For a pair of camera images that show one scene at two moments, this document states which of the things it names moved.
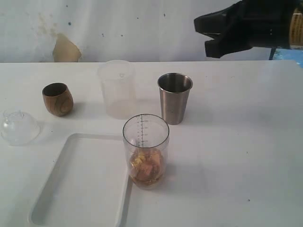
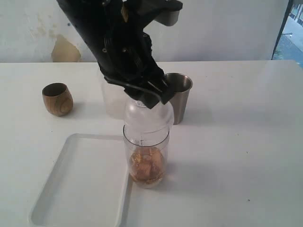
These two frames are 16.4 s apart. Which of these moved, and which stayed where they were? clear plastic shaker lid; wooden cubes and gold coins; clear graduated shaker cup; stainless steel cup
Moved: clear plastic shaker lid
Stayed: wooden cubes and gold coins; clear graduated shaker cup; stainless steel cup
